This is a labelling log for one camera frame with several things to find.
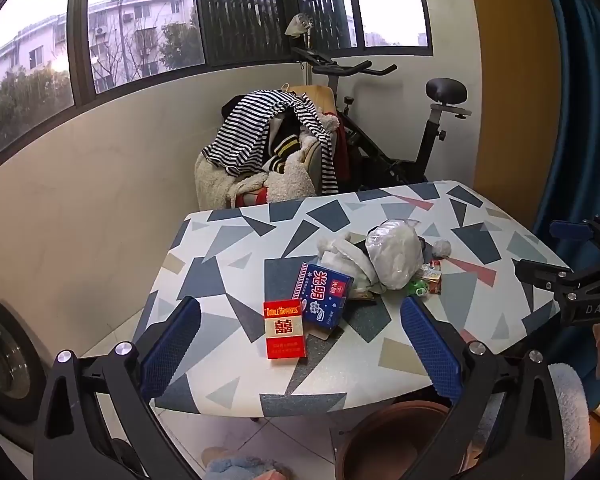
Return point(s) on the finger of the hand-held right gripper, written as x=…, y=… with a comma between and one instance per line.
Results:
x=570, y=230
x=545, y=272

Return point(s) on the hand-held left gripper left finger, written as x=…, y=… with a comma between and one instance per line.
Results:
x=172, y=345

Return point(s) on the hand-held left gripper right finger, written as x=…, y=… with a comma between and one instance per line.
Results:
x=430, y=345

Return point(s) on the clear plastic bag with tissues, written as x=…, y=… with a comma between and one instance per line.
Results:
x=395, y=255

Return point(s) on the brown round bin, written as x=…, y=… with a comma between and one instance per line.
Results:
x=380, y=440

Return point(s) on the red cigarette pack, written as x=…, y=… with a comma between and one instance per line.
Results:
x=285, y=330

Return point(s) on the blue milk carton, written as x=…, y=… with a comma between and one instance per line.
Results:
x=322, y=295

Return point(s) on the colourful cartoon card packet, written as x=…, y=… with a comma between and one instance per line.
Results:
x=427, y=276

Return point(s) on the geometric patterned tablecloth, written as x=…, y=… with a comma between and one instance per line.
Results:
x=230, y=280

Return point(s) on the white fluffy cloth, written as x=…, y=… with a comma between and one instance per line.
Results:
x=572, y=410

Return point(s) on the blue curtain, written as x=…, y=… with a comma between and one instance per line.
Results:
x=580, y=110

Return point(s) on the blue fluffy slipper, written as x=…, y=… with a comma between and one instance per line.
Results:
x=240, y=467

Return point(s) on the wooden cabinet panel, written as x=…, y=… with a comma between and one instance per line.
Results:
x=520, y=85

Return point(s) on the black exercise bike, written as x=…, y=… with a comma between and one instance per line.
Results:
x=380, y=160

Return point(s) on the cream fleece blanket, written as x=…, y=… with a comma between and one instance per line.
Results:
x=290, y=185

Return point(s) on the red cloth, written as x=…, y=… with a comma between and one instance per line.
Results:
x=341, y=150

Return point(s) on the dark jacket with yellow stripes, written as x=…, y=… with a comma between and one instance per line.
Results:
x=282, y=147

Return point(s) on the dark framed window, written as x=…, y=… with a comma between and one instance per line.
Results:
x=130, y=25

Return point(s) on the small hanging plastic bag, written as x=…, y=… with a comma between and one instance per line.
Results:
x=299, y=25

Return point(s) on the dark window grille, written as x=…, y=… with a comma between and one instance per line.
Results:
x=240, y=10

